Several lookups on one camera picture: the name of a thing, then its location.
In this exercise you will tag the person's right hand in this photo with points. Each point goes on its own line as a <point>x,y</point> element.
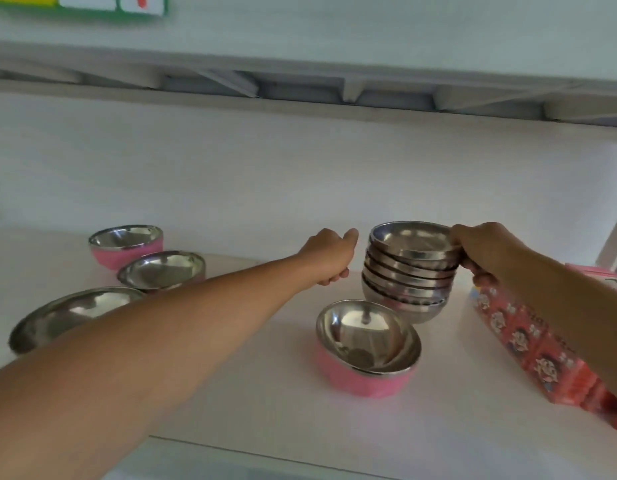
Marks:
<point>488,252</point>

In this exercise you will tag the person's left hand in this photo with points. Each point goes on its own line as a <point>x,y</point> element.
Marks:
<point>328,257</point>

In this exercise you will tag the silver steel bowl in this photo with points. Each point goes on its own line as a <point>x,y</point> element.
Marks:
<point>413,286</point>
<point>413,239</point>
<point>413,314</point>
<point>413,297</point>
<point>413,274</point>

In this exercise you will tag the pink steel bowl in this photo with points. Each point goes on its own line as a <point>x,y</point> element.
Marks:
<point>63,317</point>
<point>161,272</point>
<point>126,244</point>
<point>368,354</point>

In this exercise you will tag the white metal shelf rack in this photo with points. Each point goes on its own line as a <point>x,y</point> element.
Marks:
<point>268,394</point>

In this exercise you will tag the person's right forearm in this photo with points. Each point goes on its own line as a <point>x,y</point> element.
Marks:
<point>578,324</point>

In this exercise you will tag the person's left forearm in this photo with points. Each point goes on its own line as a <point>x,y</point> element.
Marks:
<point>138,354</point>

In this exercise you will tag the row of red milk cartons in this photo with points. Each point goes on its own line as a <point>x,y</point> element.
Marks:
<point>538,364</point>

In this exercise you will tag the green yellow price tag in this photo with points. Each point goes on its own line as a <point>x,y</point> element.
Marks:
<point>113,2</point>

